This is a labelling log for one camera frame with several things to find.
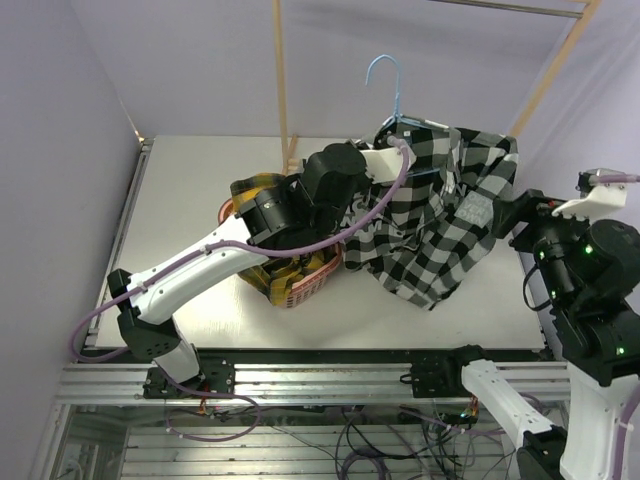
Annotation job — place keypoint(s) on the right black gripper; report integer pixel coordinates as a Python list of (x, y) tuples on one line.
[(532, 206)]

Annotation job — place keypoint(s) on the black white checkered shirt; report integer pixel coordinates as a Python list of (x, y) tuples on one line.
[(437, 226)]

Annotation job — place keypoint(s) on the light blue wire hanger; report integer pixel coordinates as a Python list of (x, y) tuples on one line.
[(397, 90)]

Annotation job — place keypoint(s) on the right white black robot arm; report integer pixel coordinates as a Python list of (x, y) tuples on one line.
[(589, 263)]

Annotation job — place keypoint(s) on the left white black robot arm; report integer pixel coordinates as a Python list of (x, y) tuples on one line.
[(274, 215)]

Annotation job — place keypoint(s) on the yellow black plaid shirt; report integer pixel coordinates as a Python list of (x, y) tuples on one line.
[(246, 189)]

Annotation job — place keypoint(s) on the metal hanging rod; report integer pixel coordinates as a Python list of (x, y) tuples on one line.
[(525, 9)]

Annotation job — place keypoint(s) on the pink plastic laundry basket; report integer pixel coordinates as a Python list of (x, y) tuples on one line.
[(287, 282)]

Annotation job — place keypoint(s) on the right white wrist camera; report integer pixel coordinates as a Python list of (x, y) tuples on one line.
[(602, 192)]

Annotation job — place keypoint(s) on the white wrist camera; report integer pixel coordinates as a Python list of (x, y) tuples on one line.
[(602, 192), (386, 164)]

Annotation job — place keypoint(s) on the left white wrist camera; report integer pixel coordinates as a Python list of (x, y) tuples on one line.
[(386, 164)]

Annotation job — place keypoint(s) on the wooden clothes rack frame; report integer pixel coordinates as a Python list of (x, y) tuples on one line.
[(289, 143)]

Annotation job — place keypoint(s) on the aluminium rail base frame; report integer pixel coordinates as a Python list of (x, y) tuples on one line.
[(350, 342)]

